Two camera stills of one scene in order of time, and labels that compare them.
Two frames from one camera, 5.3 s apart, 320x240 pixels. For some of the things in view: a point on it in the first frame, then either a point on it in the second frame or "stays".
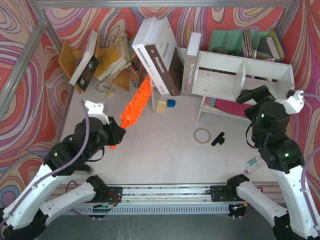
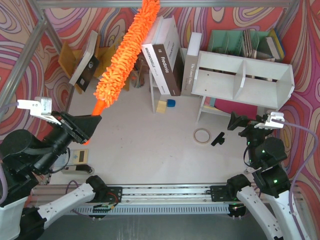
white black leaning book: (84, 73) stays
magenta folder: (231, 106) stays
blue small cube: (171, 103) stays
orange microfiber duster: (141, 95) to (123, 55)
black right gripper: (253, 94) to (249, 126)
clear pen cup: (136, 76) stays
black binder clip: (219, 139) stays
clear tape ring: (200, 142) stays
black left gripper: (116, 132) to (72, 128)
